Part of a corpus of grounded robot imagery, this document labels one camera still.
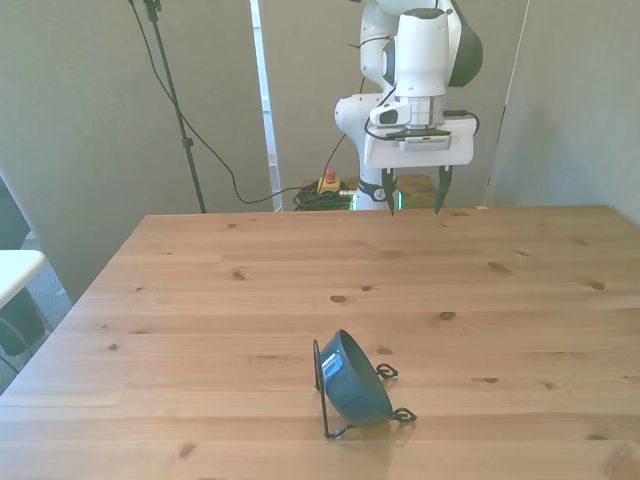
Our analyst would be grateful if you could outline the white vertical frame post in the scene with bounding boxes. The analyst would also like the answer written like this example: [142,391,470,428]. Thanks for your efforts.
[249,0,284,212]

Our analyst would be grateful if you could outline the coiled dark cable bundle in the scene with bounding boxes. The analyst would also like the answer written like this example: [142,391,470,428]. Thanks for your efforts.
[291,182,359,212]

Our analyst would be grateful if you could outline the black wire bowl rack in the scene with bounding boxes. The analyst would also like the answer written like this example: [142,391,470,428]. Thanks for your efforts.
[312,339,418,441]

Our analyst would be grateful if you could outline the blue bowl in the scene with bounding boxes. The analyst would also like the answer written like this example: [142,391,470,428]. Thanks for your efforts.
[318,328,395,427]

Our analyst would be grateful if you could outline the thin white cord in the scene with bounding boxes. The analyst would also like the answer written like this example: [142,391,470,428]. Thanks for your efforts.
[486,0,532,202]

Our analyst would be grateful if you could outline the black tripod cable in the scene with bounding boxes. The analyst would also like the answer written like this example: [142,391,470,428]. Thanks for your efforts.
[128,0,304,205]

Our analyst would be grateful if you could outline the white side table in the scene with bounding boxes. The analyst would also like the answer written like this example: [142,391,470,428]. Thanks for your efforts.
[0,249,47,311]

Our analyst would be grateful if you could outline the black camera tripod stand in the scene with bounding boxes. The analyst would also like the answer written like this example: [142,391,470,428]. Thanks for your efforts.
[128,0,209,214]

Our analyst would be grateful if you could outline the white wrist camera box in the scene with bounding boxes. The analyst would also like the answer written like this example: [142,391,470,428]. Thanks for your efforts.
[369,101,413,128]

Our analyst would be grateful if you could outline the yellow emergency stop box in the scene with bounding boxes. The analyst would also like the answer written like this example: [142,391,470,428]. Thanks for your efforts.
[317,169,342,197]

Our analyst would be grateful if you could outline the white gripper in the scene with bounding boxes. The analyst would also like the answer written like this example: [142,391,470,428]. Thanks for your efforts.
[363,115,475,218]

